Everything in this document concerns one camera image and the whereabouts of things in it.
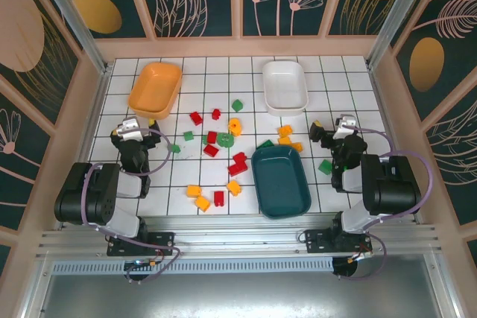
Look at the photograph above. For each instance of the small green lego brick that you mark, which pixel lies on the small green lego brick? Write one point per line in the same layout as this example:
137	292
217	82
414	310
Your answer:
175	149

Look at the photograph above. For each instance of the yellow lego brick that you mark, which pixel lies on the yellow lego brick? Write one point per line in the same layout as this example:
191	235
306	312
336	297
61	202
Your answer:
285	130
284	140
297	146
234	188
193	191
202	203

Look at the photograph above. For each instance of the orange plastic bin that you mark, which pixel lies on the orange plastic bin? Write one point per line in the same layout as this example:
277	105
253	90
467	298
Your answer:
154	87

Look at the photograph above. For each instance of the red lego brick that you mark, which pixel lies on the red lego brick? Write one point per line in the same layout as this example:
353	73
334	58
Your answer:
211	150
216	113
219	199
239	158
237	168
211	137
195	117

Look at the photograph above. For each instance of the white plastic bin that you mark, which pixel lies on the white plastic bin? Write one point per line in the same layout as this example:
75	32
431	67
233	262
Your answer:
285	87

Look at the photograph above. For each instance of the long green lego brick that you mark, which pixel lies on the long green lego brick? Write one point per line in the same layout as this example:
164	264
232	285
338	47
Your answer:
266	144

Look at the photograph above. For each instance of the teal plastic bin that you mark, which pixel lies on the teal plastic bin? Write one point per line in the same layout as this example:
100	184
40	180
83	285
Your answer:
281	184

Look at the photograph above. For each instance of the green oval lego piece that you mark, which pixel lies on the green oval lego piece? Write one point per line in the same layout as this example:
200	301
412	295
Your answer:
225	140

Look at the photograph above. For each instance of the yellow rounded lego piece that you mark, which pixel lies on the yellow rounded lego piece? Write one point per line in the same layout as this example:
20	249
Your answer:
234	127

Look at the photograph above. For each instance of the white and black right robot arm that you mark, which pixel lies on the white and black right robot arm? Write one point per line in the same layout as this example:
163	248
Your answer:
391	187

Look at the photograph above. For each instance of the grey metal sheet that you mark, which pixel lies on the grey metal sheet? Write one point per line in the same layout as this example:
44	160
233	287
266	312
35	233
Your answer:
238	295

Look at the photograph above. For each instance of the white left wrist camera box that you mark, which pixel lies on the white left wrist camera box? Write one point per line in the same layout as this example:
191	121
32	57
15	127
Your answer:
130	126

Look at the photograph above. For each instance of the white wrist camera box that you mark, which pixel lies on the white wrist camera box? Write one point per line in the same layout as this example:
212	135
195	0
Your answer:
344	122
130	126

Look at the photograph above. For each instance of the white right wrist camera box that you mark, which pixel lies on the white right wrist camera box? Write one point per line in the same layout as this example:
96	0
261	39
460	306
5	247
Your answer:
344	122

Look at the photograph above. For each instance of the aluminium table side rail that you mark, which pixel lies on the aluminium table side rail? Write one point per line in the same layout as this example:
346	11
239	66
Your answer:
384	109
95	109

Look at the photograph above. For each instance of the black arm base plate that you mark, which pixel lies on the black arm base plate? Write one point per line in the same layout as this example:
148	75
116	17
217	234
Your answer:
164	240
316	240

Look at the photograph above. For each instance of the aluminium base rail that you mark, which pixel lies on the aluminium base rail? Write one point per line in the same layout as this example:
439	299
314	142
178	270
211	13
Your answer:
238	232

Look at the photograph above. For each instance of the aluminium frame post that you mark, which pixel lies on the aluminium frame post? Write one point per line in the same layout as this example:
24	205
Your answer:
396	16
79	24

